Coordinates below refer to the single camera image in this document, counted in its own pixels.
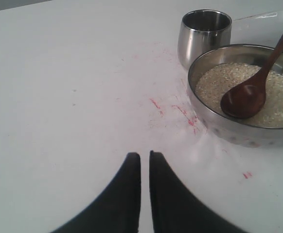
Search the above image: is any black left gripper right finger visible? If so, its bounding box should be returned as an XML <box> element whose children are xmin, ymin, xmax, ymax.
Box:
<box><xmin>149</xmin><ymin>151</ymin><xmax>241</xmax><ymax>233</ymax></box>

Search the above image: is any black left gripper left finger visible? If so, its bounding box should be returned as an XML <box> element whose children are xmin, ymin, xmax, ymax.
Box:
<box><xmin>54</xmin><ymin>152</ymin><xmax>141</xmax><ymax>233</ymax></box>

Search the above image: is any brown wooden spoon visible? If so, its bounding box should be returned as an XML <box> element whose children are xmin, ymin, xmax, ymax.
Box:
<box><xmin>220</xmin><ymin>34</ymin><xmax>283</xmax><ymax>119</ymax></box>

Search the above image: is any wide steel rice bowl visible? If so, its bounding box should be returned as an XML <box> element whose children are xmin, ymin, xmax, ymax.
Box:
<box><xmin>187</xmin><ymin>44</ymin><xmax>283</xmax><ymax>148</ymax></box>

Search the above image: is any beige granular powder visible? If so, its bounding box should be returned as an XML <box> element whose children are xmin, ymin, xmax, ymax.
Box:
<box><xmin>195</xmin><ymin>63</ymin><xmax>283</xmax><ymax>128</ymax></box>

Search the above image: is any small steel cup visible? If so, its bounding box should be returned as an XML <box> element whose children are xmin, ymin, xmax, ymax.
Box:
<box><xmin>177</xmin><ymin>9</ymin><xmax>232</xmax><ymax>70</ymax></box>

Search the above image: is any white plastic tray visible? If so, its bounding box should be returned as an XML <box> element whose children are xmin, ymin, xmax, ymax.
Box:
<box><xmin>230</xmin><ymin>11</ymin><xmax>283</xmax><ymax>47</ymax></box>

